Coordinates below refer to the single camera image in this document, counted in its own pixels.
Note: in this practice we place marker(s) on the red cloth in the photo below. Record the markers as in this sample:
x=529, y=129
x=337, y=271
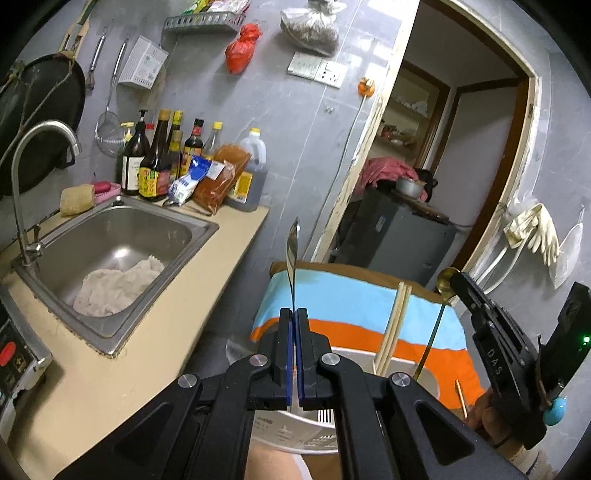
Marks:
x=383, y=170

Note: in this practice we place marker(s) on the blue white salt bag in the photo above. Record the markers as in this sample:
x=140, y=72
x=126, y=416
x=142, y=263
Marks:
x=189, y=180

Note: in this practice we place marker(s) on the orange wall hook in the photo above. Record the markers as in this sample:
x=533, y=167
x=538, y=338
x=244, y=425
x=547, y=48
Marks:
x=367, y=86

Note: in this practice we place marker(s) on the white plastic utensil basket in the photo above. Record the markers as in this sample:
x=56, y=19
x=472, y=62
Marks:
x=300, y=434

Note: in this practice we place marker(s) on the wooden shelf unit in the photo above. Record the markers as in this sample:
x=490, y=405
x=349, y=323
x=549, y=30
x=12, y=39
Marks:
x=406, y=134

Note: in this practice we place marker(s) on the black kettle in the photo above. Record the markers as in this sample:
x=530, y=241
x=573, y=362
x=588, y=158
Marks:
x=427, y=180

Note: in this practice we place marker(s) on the cream rubber gloves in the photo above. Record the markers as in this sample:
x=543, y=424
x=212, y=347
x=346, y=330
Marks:
x=538, y=230

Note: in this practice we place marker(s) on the white hanging slotted basket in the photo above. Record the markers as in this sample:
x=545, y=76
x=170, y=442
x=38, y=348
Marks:
x=143, y=62

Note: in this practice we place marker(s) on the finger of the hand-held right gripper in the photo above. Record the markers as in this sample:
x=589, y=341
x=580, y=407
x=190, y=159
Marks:
x=496, y=341

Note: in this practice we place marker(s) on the red plastic bag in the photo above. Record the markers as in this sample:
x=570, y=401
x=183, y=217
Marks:
x=240, y=53

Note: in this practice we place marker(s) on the large dark vinegar jug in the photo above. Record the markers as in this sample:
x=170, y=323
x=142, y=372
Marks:
x=254, y=157

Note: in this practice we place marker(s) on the gold neck sauce bottle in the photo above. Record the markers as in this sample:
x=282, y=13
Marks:
x=176, y=134

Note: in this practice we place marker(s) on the large soy sauce bottle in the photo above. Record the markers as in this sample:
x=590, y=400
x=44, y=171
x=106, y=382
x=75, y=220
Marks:
x=154, y=175

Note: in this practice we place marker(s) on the dark pump bottle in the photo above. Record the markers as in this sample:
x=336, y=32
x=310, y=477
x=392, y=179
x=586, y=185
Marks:
x=136, y=161

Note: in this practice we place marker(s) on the white dishcloth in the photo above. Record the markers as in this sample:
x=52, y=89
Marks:
x=115, y=286

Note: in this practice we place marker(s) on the tan loofah sponge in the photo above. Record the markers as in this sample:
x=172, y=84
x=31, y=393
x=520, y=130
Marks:
x=77, y=200

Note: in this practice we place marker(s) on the stainless steel sink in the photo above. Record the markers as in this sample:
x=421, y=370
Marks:
x=138, y=230

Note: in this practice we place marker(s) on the dark wooden board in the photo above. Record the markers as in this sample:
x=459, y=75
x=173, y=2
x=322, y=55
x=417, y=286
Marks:
x=429, y=212

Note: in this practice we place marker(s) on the grey cabinet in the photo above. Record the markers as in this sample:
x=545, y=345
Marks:
x=401, y=240

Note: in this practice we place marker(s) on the grey wall shelf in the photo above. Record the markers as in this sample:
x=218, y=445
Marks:
x=198, y=22

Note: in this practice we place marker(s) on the gold long spoon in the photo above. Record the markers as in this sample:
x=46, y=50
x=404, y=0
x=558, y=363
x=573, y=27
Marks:
x=447, y=280

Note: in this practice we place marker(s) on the chrome faucet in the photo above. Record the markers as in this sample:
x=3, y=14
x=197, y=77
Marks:
x=18, y=194

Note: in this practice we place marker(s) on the person's leg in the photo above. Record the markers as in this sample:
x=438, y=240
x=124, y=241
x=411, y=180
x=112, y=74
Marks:
x=272, y=468

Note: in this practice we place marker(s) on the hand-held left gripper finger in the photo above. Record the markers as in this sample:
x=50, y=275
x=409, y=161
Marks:
x=289, y=360
x=300, y=364

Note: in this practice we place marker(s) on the black wok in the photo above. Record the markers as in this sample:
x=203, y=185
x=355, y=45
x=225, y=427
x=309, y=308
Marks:
x=41, y=106

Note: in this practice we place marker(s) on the striped blue orange cloth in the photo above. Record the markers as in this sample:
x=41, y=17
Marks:
x=332, y=295

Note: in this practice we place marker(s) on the clear plastic bag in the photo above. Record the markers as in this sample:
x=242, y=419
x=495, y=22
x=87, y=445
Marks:
x=565, y=258

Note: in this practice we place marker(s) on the clear bag of dried goods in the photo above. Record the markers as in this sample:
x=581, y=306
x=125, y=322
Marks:
x=311, y=32

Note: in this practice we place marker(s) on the induction cooker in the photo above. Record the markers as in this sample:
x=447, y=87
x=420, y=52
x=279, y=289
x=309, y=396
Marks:
x=18, y=364

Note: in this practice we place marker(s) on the metal mesh strainer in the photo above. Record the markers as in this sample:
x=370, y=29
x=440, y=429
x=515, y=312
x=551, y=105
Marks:
x=110, y=136

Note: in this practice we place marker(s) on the hanging metal spatula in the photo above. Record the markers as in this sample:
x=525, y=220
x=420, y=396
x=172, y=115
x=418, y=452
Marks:
x=94, y=64

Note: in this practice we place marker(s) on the kitchen knife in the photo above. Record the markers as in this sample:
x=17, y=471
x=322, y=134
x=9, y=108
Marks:
x=292, y=258

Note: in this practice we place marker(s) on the red label sauce bottle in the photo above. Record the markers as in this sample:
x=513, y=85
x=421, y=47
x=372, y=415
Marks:
x=193, y=147

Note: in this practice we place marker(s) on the clear yellow cap bottle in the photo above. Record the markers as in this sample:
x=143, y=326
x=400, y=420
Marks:
x=212, y=141

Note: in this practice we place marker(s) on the small metal pot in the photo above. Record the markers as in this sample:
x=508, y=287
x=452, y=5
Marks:
x=408, y=189

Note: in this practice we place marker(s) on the door frame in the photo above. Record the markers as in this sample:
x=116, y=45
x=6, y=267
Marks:
x=385, y=83

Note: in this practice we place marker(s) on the wooden chopstick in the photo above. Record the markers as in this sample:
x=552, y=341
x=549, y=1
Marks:
x=390, y=323
x=461, y=399
x=398, y=323

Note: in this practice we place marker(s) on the white wall switch panel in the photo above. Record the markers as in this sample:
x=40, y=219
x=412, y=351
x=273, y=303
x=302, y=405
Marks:
x=314, y=69

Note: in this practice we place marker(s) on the person's right forearm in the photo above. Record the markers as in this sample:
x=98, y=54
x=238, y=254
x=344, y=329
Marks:
x=531, y=464

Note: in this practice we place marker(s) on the pink soap dish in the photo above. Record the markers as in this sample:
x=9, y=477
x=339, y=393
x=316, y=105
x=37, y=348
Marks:
x=105, y=190

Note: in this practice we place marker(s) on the red chili powder bag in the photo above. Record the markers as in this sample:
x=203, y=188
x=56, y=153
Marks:
x=221, y=180

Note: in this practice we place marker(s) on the person's right hand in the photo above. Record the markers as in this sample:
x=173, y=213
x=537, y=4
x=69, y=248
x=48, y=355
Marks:
x=487, y=415

